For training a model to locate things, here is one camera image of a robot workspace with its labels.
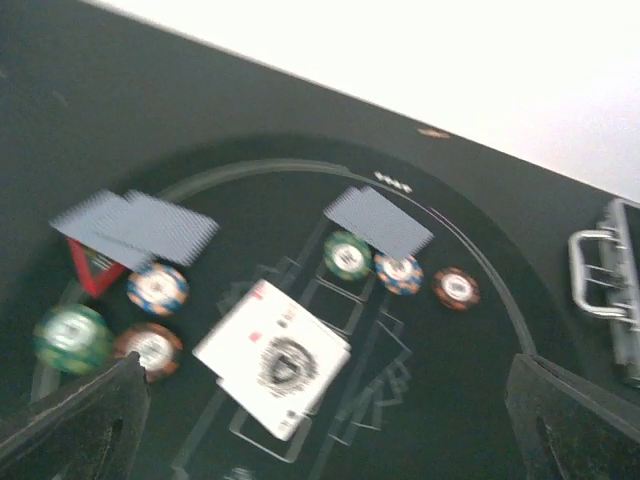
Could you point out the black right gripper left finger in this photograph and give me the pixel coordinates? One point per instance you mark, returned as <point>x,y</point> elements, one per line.
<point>89,429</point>

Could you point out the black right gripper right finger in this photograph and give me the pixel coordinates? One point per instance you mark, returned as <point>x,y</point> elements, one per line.
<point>567,427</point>

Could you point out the green chip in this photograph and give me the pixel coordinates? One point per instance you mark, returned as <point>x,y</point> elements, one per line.
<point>73,338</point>
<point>347,256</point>

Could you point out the red chip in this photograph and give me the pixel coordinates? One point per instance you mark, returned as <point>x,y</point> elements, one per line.
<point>159,349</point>
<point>456,289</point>

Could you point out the blue chip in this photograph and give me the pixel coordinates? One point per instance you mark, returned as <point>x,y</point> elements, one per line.
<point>401,277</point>
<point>158,289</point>

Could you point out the ace of spades card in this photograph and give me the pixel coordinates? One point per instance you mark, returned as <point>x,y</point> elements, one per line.
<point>283,375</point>

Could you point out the nine of hearts card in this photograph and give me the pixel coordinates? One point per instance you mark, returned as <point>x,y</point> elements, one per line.
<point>233,345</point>

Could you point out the blue card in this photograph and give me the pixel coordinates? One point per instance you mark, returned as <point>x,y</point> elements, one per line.
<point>379,222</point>
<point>160,227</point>
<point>87,223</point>

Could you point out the red triangle marker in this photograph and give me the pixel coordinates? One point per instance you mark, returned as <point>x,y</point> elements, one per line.
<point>95,272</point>

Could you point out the aluminium poker case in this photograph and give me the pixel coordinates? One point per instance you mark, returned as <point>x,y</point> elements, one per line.
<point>604,278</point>

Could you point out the round black poker mat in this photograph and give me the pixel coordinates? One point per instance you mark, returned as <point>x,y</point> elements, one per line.
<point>422,396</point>

